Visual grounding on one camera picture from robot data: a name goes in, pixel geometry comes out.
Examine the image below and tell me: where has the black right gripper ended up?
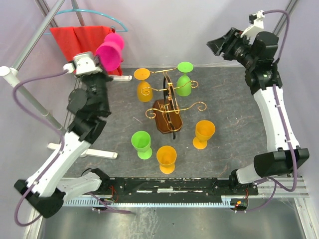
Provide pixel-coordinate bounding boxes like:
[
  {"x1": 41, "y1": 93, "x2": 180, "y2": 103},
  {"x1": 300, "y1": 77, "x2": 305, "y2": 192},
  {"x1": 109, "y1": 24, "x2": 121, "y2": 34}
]
[{"x1": 205, "y1": 27, "x2": 256, "y2": 69}]

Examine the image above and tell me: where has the pink plastic wine glass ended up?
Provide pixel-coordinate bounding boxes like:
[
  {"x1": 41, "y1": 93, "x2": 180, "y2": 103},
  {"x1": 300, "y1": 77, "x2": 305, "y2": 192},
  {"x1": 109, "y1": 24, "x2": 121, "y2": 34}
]
[{"x1": 96, "y1": 33, "x2": 125, "y2": 72}]

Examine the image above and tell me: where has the yellow plastic wine glass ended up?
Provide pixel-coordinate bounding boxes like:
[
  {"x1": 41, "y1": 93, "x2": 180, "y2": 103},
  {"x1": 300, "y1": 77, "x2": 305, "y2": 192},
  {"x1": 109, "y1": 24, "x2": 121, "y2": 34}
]
[{"x1": 134, "y1": 68, "x2": 153, "y2": 102}]

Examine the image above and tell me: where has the green plastic wine glass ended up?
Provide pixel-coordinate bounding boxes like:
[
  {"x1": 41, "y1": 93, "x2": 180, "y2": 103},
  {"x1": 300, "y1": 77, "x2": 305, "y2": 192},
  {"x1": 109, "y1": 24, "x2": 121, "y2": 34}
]
[{"x1": 176, "y1": 61, "x2": 193, "y2": 97}]

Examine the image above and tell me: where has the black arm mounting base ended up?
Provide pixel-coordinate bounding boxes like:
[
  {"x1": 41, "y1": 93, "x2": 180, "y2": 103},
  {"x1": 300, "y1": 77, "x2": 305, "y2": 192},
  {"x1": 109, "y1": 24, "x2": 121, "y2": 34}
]
[{"x1": 81, "y1": 176, "x2": 259, "y2": 204}]

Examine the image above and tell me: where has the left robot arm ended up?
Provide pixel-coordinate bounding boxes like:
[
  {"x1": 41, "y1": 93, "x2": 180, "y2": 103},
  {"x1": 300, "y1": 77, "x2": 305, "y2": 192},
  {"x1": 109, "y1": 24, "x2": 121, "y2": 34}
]
[{"x1": 13, "y1": 52, "x2": 113, "y2": 218}]

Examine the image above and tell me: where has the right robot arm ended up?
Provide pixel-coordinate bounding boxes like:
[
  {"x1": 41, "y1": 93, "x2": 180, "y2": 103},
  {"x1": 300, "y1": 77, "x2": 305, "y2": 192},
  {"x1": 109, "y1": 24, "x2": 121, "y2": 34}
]
[{"x1": 206, "y1": 28, "x2": 310, "y2": 195}]

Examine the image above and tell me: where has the white drying rack stand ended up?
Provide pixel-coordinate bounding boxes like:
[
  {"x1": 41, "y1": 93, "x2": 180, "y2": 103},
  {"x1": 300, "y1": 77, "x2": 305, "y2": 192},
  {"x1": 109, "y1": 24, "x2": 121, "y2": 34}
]
[{"x1": 0, "y1": 0, "x2": 133, "y2": 160}]

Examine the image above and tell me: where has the right yellow wine glass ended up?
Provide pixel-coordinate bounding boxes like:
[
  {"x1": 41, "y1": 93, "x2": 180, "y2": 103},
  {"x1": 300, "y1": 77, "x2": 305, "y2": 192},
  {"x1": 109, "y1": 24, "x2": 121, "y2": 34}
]
[{"x1": 192, "y1": 120, "x2": 216, "y2": 150}]

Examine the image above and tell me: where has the front yellow wine glass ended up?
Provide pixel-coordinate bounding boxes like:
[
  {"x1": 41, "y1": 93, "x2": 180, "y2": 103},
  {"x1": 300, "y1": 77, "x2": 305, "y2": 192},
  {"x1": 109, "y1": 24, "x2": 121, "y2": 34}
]
[{"x1": 156, "y1": 145, "x2": 177, "y2": 174}]

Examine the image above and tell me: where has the red cloth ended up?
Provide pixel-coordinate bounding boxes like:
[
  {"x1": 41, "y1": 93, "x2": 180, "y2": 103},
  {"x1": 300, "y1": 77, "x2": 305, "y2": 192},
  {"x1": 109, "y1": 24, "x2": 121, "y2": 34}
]
[{"x1": 50, "y1": 26, "x2": 123, "y2": 76}]

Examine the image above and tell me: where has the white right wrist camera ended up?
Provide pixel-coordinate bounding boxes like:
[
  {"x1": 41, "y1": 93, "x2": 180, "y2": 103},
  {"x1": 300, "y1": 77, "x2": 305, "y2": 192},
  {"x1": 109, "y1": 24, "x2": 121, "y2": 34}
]
[{"x1": 240, "y1": 10, "x2": 265, "y2": 38}]

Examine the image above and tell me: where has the teal wire hanger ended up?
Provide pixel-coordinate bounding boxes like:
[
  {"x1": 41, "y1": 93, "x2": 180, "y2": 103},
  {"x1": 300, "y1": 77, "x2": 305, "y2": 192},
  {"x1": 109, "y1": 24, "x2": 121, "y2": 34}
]
[{"x1": 56, "y1": 8, "x2": 129, "y2": 32}]

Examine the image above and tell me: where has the aluminium frame post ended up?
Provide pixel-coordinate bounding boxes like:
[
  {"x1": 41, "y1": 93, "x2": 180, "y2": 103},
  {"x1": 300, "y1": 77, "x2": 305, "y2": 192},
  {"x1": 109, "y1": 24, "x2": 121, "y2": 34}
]
[{"x1": 273, "y1": 0, "x2": 299, "y2": 36}]

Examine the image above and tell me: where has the gold wire wine glass rack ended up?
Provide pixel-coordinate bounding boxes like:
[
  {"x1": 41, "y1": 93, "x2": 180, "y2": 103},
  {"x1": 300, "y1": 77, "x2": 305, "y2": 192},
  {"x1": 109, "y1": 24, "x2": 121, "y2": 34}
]
[{"x1": 145, "y1": 67, "x2": 207, "y2": 140}]

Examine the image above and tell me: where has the white slotted cable duct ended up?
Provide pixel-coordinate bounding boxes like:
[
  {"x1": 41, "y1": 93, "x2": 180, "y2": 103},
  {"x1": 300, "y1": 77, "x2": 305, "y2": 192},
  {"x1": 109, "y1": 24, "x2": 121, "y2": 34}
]
[{"x1": 62, "y1": 196, "x2": 235, "y2": 208}]

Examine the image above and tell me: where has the aluminium rail beam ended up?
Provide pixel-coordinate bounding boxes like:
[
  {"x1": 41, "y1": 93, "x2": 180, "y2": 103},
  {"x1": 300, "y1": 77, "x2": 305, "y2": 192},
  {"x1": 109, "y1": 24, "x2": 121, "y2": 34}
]
[{"x1": 59, "y1": 176, "x2": 310, "y2": 199}]

